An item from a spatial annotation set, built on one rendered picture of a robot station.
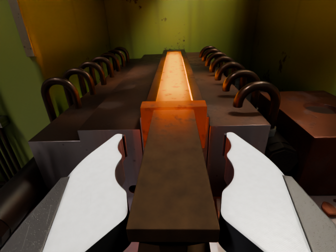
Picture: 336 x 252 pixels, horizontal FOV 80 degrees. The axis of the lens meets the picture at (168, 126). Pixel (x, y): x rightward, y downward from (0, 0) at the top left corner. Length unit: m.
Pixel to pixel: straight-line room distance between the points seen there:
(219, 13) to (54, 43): 0.43
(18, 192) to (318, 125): 0.26
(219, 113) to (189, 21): 0.46
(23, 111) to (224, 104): 0.30
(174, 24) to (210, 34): 0.10
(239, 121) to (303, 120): 0.07
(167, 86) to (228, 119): 0.07
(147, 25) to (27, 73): 0.37
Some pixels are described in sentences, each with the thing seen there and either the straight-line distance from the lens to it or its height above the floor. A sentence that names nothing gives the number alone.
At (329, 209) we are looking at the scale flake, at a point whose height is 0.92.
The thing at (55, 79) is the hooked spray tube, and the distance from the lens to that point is 0.24.
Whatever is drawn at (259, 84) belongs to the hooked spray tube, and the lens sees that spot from 0.18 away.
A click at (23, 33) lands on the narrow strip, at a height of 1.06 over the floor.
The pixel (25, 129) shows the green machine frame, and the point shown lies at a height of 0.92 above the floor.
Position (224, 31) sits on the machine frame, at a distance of 0.64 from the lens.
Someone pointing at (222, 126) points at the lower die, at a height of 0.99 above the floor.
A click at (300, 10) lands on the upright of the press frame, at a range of 0.47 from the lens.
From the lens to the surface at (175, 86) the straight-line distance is 0.21.
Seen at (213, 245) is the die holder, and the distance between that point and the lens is 0.18.
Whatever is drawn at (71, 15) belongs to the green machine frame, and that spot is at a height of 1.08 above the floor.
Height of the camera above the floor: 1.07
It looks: 27 degrees down
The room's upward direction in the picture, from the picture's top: 2 degrees counter-clockwise
